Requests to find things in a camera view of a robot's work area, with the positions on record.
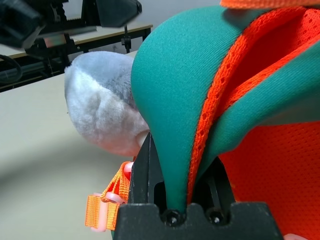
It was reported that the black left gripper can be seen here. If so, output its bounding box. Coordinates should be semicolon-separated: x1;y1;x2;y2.
0;0;143;60

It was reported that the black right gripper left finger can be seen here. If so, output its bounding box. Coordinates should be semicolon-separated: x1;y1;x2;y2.
128;132;167;212

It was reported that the black table clamp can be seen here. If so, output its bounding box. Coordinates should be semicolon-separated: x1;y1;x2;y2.
121;26;133;54

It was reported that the orange and teal backpack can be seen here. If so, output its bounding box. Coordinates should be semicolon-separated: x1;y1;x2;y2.
84;0;320;240

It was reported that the grey plush whale charm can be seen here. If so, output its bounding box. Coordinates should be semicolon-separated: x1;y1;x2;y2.
64;51;151;157

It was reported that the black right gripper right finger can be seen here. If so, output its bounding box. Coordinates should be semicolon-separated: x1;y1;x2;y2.
193;156;236;221

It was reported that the beige side table black frame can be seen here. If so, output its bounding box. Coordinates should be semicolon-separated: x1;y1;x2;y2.
0;24;154;93

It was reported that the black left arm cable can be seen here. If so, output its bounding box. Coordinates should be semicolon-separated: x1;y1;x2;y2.
0;54;24;86

